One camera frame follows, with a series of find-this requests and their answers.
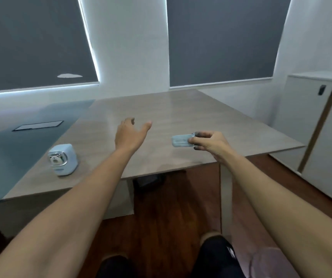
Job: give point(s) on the grey-blue desk mat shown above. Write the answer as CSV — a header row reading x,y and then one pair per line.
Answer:
x,y
15,153

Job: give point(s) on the light blue bear pencil sharpener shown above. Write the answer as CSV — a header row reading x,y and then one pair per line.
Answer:
x,y
63,160

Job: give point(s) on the person's left hand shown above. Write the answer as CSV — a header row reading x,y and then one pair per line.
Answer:
x,y
127,137

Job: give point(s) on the person's right thumb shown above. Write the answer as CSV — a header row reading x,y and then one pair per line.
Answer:
x,y
196,139

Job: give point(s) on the person's left leg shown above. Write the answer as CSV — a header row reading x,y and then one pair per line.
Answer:
x,y
114,267

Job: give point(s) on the black object under table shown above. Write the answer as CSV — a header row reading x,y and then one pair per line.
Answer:
x,y
148,182

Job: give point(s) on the person's left forearm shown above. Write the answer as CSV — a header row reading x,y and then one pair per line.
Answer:
x,y
76,208

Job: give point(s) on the white cabinet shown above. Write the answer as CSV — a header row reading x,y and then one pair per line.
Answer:
x,y
325,136

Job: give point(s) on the wide grey table support panel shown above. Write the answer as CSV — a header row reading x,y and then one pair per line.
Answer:
x,y
119,202

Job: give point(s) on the person's right forearm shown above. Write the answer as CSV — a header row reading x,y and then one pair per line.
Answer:
x,y
276,217

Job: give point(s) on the wide grey roller blind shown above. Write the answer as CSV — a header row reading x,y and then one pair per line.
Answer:
x,y
32,40

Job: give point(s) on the person's right hand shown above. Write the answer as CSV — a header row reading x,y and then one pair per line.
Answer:
x,y
216,146

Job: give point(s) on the small light blue plastic case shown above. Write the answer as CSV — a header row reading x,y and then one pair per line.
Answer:
x,y
180,140

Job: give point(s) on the narrow grey table support panel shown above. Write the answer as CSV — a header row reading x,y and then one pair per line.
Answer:
x,y
226,199

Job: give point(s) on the person's left thumb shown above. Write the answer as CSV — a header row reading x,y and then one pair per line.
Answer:
x,y
145,127

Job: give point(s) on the person's right leg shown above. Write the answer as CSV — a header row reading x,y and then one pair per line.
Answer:
x,y
216,257

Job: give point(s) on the person's leg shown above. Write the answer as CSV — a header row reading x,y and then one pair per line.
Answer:
x,y
216,257
114,267

